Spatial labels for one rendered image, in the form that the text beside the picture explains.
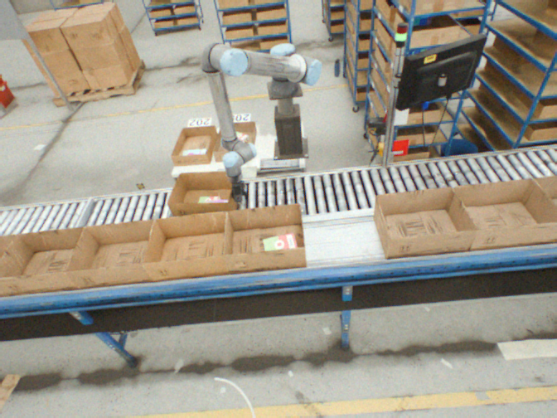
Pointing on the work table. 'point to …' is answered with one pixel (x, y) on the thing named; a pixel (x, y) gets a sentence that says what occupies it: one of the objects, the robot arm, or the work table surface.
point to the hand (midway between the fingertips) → (241, 204)
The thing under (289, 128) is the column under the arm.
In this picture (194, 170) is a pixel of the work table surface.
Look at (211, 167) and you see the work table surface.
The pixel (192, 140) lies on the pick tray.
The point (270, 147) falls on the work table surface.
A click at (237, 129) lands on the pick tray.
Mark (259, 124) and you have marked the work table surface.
